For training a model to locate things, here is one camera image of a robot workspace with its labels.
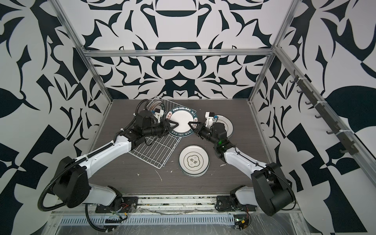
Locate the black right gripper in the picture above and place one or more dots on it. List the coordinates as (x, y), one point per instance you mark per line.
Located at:
(199, 129)

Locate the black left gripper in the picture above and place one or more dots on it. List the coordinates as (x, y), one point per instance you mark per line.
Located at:
(166, 127)

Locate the green banner rim plate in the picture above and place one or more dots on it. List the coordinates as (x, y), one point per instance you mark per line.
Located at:
(182, 115)

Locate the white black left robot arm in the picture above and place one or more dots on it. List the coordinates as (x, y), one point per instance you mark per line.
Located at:
(70, 186)

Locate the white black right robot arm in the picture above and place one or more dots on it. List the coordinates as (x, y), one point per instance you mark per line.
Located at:
(270, 189)

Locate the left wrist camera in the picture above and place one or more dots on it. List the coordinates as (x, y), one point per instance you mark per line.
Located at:
(158, 114)

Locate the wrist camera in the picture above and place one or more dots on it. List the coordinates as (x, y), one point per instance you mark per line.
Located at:
(211, 118)
(158, 114)

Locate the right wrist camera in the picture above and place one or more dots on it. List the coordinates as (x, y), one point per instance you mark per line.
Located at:
(211, 118)

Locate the white wire dish rack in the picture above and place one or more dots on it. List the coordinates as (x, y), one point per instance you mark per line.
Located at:
(157, 151)

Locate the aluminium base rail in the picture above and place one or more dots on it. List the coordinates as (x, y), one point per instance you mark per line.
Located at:
(172, 204)

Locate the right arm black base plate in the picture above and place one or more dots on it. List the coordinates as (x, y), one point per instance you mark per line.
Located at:
(230, 204)

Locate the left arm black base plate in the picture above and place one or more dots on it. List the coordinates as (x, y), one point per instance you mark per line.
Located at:
(124, 205)

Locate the white slotted cable duct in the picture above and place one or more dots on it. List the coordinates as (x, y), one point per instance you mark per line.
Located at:
(152, 219)

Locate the aluminium cage frame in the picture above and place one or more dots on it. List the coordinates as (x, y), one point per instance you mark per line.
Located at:
(365, 158)

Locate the black wall hook rail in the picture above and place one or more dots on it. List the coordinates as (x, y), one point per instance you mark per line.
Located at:
(327, 114)

